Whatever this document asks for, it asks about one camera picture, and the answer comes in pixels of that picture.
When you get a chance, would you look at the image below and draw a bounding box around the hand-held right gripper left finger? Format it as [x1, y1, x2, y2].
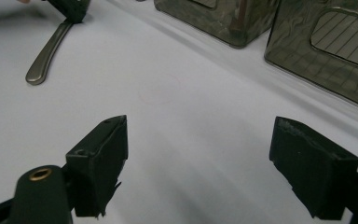
[64, 114, 130, 219]

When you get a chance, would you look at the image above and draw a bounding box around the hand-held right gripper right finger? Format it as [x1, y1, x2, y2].
[268, 116, 358, 221]

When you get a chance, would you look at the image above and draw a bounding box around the metal fork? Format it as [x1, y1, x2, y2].
[24, 19, 75, 87]

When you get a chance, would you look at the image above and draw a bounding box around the translucent grey plastic bin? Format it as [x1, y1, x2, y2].
[263, 0, 358, 113]
[153, 0, 281, 49]

